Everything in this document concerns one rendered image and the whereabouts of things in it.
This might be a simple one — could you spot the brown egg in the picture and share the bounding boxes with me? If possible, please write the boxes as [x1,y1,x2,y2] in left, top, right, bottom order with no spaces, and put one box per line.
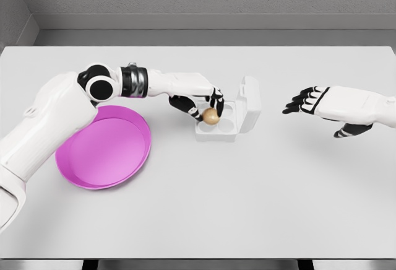
[202,107,221,126]

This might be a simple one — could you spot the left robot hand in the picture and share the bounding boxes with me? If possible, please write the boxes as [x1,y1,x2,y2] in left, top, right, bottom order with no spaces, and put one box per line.
[168,71,225,120]

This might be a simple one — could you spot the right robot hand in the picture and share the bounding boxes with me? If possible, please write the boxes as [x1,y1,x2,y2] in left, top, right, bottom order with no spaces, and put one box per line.
[281,85,388,139]

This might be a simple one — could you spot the pink round plate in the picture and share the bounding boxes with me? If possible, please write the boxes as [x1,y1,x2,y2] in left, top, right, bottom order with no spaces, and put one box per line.
[54,104,152,191]

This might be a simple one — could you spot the white egg box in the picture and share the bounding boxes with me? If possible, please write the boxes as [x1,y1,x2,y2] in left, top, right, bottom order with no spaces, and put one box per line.
[194,76,262,143]

